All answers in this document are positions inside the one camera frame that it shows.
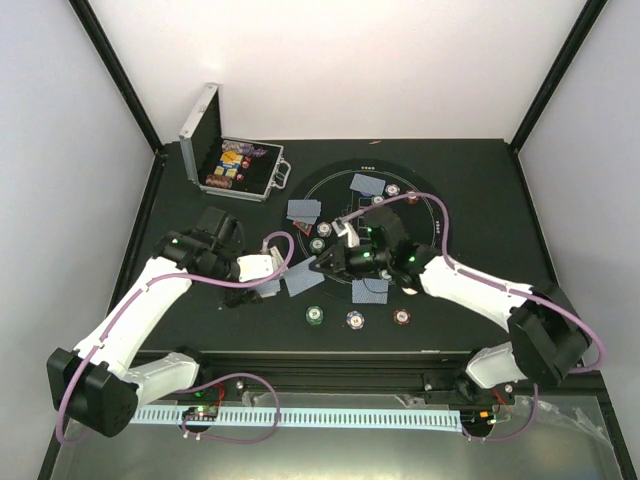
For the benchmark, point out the black aluminium rail base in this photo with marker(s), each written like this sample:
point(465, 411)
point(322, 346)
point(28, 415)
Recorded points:
point(436, 379)

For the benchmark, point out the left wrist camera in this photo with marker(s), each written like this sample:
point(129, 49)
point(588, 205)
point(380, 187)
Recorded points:
point(220, 225)

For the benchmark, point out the open aluminium poker case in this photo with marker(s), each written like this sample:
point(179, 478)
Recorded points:
point(229, 167)

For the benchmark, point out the blue white chip top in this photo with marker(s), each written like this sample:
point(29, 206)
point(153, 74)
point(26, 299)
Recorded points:
point(392, 190)

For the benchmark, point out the blue white chip stack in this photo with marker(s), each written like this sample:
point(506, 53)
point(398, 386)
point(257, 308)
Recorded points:
point(355, 320)

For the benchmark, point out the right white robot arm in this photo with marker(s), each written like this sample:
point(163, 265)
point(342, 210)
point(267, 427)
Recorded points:
point(547, 338)

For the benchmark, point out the purple chip roll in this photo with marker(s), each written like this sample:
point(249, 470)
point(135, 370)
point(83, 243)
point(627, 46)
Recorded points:
point(238, 147)

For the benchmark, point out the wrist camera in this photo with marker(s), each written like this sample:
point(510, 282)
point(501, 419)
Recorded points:
point(220, 225)
point(385, 227)

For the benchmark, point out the round black poker mat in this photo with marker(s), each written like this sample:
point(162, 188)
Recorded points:
point(344, 209)

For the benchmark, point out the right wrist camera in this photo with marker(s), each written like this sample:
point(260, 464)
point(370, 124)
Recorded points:
point(385, 227)

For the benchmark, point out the yellow big blind button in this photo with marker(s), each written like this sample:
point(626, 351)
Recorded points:
point(230, 157)

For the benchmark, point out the red triangular all-in marker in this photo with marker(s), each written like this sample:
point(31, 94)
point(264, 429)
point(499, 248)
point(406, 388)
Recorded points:
point(305, 228)

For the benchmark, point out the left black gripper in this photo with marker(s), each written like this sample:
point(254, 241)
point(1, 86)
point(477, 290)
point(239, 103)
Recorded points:
point(237, 296)

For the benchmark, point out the orange black chip roll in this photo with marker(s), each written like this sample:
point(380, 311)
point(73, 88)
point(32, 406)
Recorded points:
point(220, 182)

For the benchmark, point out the brown poker chip stack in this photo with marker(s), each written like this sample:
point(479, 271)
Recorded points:
point(401, 317)

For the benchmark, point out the blue backed card deck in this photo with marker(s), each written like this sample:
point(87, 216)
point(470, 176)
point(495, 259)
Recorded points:
point(268, 289)

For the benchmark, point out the white slotted cable duct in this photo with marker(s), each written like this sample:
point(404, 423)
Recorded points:
point(393, 419)

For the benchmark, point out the green poker chip stack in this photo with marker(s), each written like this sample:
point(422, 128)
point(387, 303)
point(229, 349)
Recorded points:
point(314, 315)

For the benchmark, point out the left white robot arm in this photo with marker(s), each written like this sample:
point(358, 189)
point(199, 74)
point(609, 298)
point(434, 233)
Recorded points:
point(95, 383)

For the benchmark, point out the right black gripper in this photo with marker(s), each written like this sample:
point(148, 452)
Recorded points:
point(342, 263)

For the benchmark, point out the dealt card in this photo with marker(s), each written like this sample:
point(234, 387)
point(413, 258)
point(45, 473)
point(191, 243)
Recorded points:
point(298, 209)
point(370, 291)
point(367, 185)

